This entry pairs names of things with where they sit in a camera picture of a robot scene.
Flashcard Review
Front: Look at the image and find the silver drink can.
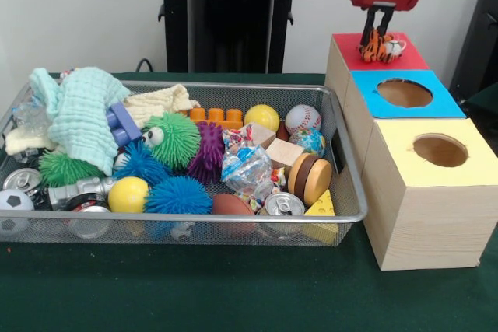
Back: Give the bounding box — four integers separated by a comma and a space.
263, 190, 306, 217

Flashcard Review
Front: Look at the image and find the black stand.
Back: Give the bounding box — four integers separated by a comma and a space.
449, 0, 498, 104

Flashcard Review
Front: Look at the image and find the small soccer ball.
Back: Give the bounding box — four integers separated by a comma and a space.
0, 188, 35, 234

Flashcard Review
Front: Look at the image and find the yellow cheese wedge toy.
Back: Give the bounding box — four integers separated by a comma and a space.
303, 188, 338, 246

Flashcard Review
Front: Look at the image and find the cream waffle cloth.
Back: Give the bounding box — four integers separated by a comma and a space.
3, 83, 202, 156

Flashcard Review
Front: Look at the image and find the shallow clear mesh bin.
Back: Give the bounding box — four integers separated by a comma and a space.
0, 78, 370, 248

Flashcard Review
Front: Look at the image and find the globe print ball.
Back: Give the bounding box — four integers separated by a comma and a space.
289, 128, 328, 159

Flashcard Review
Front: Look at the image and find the purple plastic toy piece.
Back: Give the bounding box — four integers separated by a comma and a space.
104, 101, 143, 149

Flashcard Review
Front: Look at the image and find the blue spiky ball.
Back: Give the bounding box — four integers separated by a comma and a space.
143, 175, 213, 215

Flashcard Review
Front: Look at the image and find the wooden burger toy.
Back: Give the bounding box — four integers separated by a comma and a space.
288, 152, 333, 207

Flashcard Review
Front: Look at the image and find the mint green waffle cloth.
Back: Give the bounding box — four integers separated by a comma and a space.
29, 66, 132, 176

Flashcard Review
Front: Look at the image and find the dark green tablecloth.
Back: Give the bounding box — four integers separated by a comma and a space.
0, 71, 498, 332

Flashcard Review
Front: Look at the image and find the wooden box with three holes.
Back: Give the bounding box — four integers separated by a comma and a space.
324, 32, 488, 271

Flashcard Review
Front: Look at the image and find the orange striped tiger plush toy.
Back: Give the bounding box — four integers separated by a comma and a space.
358, 27, 409, 65

